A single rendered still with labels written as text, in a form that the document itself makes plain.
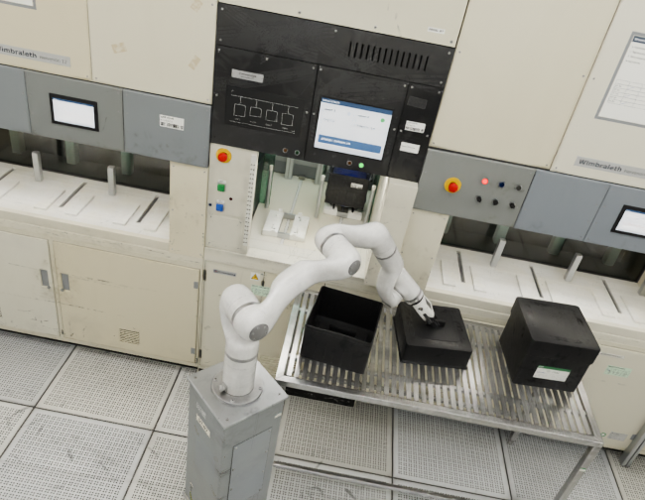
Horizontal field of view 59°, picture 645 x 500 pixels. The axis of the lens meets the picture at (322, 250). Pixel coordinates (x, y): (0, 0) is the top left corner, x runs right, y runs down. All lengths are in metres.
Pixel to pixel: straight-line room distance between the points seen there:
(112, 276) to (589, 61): 2.29
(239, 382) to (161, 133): 1.08
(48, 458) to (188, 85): 1.79
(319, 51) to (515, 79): 0.74
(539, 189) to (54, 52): 2.01
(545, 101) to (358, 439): 1.87
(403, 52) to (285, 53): 0.44
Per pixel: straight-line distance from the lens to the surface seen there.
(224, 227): 2.67
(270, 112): 2.37
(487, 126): 2.38
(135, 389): 3.27
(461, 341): 2.54
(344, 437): 3.15
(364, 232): 2.05
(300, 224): 2.93
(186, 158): 2.54
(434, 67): 2.28
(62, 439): 3.12
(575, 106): 2.42
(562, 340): 2.52
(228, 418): 2.16
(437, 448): 3.26
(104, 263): 3.00
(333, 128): 2.35
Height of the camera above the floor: 2.43
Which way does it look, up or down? 34 degrees down
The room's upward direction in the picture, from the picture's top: 11 degrees clockwise
